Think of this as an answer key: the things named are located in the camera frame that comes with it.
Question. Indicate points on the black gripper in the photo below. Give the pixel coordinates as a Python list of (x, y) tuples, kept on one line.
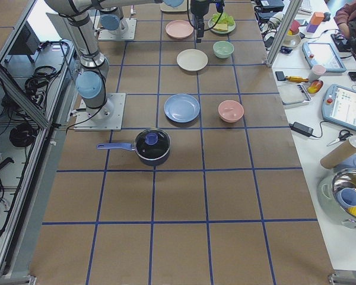
[(199, 7)]

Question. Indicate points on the blue plate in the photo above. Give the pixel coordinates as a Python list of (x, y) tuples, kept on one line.
[(181, 108)]

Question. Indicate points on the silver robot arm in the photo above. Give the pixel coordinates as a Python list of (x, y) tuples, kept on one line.
[(91, 84), (106, 16)]

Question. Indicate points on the pink plate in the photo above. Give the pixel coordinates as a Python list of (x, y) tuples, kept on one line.
[(179, 29)]

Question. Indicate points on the green plate with sandwich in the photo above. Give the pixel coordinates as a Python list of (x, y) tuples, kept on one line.
[(222, 23)]

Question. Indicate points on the green bowl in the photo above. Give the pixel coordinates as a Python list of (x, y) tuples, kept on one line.
[(223, 49)]

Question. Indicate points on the cream white plate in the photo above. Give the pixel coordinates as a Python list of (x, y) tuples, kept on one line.
[(192, 60)]

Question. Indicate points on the pink bowl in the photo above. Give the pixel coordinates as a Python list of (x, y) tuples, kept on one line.
[(230, 111)]

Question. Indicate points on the black phone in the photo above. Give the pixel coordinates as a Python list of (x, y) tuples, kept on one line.
[(280, 75)]

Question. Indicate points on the white bowl with toys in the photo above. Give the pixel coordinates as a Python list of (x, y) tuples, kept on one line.
[(292, 38)]

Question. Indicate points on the yellow screwdriver tool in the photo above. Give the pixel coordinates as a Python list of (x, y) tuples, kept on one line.
[(295, 79)]

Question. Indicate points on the kitchen scale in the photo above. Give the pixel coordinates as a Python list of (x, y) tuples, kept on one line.
[(293, 95)]

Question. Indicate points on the purple orange block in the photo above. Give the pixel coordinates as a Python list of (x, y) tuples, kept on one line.
[(315, 21)]

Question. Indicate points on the white pink cup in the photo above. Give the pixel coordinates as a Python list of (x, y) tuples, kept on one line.
[(316, 72)]

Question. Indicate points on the blue saucepan with glass lid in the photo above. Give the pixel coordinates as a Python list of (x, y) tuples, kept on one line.
[(152, 146)]

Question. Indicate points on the far teach pendant tablet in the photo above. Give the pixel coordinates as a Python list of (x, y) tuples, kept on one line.
[(323, 54)]

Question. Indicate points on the teach pendant tablet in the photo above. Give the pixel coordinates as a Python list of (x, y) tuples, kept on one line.
[(323, 54), (339, 106)]

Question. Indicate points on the toy mango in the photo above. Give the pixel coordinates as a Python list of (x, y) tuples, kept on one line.
[(314, 87)]

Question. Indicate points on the black power adapter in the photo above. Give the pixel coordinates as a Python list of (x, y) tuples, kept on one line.
[(301, 129)]

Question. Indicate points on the seated person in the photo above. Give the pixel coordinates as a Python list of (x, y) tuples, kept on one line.
[(345, 18)]

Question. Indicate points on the near teach pendant tablet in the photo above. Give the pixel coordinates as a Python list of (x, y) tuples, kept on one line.
[(339, 106)]

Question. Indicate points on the black control box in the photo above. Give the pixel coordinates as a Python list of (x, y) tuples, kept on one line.
[(26, 43)]

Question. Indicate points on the scissors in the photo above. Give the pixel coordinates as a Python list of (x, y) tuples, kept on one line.
[(343, 135)]

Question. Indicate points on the cardboard tube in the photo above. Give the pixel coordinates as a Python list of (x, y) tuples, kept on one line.
[(340, 153)]

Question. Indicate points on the grey green pot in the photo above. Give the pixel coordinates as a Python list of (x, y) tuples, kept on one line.
[(327, 200)]

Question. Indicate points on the grey blue plate lid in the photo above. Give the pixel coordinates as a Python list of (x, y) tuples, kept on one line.
[(349, 163)]

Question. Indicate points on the steel mixing bowl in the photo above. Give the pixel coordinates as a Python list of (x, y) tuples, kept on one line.
[(345, 179)]

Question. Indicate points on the blue cup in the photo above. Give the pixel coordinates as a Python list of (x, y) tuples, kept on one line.
[(346, 197)]

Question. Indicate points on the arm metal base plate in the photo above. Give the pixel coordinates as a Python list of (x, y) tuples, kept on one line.
[(110, 117), (117, 30)]

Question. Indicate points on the aluminium frame post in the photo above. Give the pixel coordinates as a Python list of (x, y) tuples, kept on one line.
[(287, 20)]

